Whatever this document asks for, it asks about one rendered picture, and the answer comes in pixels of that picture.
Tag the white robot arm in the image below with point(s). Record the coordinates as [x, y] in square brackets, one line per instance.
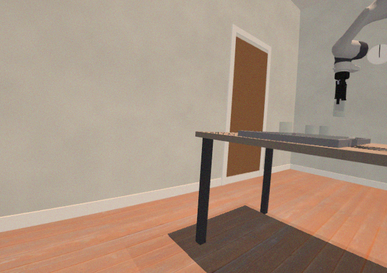
[345, 49]

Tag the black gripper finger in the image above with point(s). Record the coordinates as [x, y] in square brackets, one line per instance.
[338, 94]
[343, 98]

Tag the grey cylinder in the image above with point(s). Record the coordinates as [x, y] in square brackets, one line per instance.
[310, 129]
[324, 130]
[285, 128]
[342, 111]

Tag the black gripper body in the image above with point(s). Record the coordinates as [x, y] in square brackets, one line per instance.
[342, 75]

